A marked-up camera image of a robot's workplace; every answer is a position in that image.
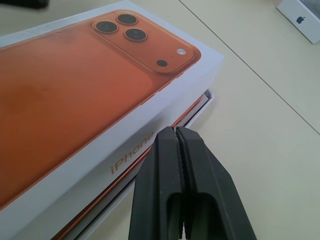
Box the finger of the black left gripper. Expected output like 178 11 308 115
0 0 49 10

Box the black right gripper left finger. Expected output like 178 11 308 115
128 126 185 240

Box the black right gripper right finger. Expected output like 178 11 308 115
176 126 258 240

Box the white phone box base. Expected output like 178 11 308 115
41 88 216 240

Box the white phone box lid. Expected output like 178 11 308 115
0 0 226 216

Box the white box with purple phone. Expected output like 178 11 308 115
276 0 320 45

